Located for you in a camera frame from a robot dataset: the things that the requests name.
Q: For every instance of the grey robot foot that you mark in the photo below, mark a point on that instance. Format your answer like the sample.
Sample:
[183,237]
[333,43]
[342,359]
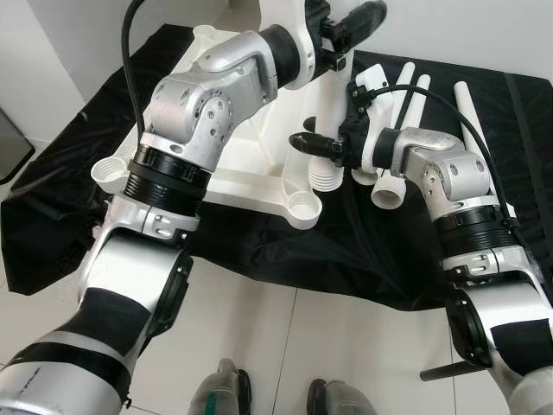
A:
[216,393]
[341,399]

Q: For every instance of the white plastic table leg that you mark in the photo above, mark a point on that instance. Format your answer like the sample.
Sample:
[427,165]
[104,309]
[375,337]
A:
[399,86]
[389,192]
[473,121]
[333,104]

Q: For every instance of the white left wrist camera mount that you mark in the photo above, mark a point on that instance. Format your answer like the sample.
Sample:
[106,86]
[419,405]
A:
[302,35]

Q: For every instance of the grey robot left foot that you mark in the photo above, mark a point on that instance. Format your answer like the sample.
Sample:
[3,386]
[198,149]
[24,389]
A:
[216,393]

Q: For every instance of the white plastic children table top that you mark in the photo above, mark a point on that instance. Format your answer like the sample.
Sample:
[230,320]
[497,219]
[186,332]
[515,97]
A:
[251,173]

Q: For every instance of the black table cloth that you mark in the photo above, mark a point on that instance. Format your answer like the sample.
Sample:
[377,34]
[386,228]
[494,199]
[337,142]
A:
[363,251]

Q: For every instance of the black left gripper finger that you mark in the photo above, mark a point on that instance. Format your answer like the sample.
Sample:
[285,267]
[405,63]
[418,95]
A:
[367,19]

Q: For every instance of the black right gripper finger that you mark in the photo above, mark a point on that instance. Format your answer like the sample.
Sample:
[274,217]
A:
[315,145]

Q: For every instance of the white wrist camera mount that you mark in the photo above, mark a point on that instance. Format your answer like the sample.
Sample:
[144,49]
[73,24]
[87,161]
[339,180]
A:
[302,35]
[370,78]

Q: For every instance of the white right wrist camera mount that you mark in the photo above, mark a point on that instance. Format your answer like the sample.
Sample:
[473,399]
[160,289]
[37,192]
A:
[370,78]

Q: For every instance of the grey robot right foot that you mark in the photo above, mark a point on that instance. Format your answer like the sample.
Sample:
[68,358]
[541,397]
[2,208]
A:
[341,399]

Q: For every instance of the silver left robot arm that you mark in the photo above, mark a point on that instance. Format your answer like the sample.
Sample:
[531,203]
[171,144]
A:
[203,104]

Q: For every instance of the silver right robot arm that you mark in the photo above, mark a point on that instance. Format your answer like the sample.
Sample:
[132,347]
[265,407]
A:
[449,177]

